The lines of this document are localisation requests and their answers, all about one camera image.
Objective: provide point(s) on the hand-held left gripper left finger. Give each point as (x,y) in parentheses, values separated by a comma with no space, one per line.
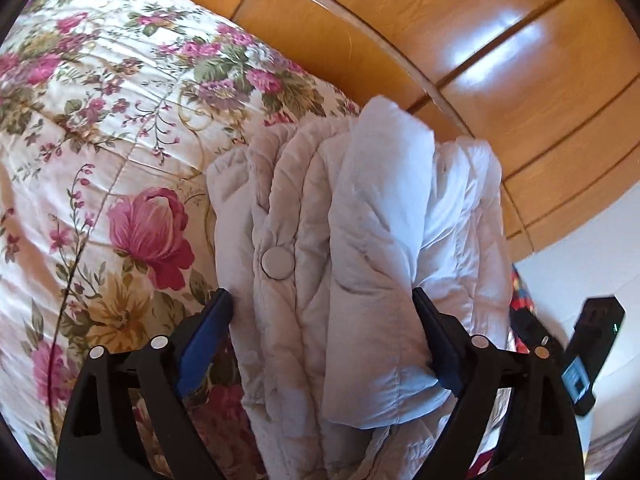
(205,345)

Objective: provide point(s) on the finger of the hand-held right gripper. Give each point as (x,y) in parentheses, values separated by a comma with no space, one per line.
(530,330)

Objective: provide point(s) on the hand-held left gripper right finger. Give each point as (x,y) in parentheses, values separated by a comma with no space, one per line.
(440,345)

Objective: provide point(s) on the white quilted puffer jacket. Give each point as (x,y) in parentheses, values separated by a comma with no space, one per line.
(300,200)

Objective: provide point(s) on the colourful checked pillow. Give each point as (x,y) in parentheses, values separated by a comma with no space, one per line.
(520,285)

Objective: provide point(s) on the floral bedspread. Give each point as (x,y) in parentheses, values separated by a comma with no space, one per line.
(100,110)

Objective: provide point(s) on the wooden panelled headboard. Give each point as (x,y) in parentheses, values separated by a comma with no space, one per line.
(450,10)

